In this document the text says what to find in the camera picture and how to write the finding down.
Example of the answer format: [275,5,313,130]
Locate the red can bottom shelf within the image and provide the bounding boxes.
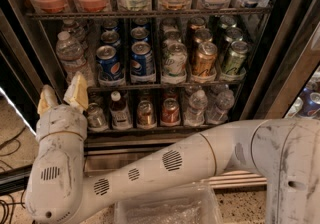
[160,98,180,126]

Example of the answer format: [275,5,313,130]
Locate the front right Pepsi can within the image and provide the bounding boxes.
[130,41,156,83]

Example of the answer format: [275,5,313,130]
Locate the front left Pepsi can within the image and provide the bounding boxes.
[96,45,125,86]

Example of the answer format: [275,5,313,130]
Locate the right bottom water bottle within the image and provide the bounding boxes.
[206,90,235,125]

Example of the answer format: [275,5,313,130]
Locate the clear water bottle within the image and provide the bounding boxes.
[56,31,96,87]
[62,19,88,50]

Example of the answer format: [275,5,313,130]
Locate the second row gold can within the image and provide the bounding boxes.
[193,28,213,45]

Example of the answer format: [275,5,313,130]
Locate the orange can bottom shelf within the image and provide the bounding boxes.
[137,100,156,129]

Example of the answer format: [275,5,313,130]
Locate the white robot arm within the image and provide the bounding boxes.
[25,72,320,224]

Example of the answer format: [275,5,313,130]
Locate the middle wire shelf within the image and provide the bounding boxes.
[88,80,243,93]

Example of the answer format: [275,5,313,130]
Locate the clear plastic bin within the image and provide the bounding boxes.
[114,183,223,224]

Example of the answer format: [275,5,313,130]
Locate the wire shelf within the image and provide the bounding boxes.
[26,6,272,20]
[88,80,243,93]

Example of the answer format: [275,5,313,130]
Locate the second row left Pepsi can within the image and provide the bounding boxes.
[100,31,121,48]

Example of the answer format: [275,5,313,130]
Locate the second row right Pepsi can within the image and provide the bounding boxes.
[130,27,150,43]

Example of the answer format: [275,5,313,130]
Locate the left bottom water bottle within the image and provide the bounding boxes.
[184,90,208,127]

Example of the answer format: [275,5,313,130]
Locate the second row green can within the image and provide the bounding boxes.
[221,27,244,48]

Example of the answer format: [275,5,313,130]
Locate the gold soda can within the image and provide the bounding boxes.
[191,42,218,82]

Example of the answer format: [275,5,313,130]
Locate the open fridge glass door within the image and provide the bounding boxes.
[0,7,68,196]

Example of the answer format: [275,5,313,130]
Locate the white green soda can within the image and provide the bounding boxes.
[162,42,187,84]

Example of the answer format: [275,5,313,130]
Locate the black floor cables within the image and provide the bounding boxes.
[0,191,31,224]

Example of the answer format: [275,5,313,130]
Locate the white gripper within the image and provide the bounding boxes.
[36,71,89,142]

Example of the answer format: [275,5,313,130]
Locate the second row pepsi can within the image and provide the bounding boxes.
[100,31,121,48]
[130,27,150,43]

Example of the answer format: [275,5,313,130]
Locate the blue can behind glass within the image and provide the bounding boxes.
[298,89,320,118]

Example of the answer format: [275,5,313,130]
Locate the steel fridge vent grille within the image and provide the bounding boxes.
[84,148,266,189]

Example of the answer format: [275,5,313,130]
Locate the upper wire shelf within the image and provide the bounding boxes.
[26,6,272,20]

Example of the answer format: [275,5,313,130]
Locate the silver can bottom shelf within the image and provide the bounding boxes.
[87,103,109,131]

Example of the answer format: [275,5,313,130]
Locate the brown tea bottle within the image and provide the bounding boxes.
[110,91,132,130]

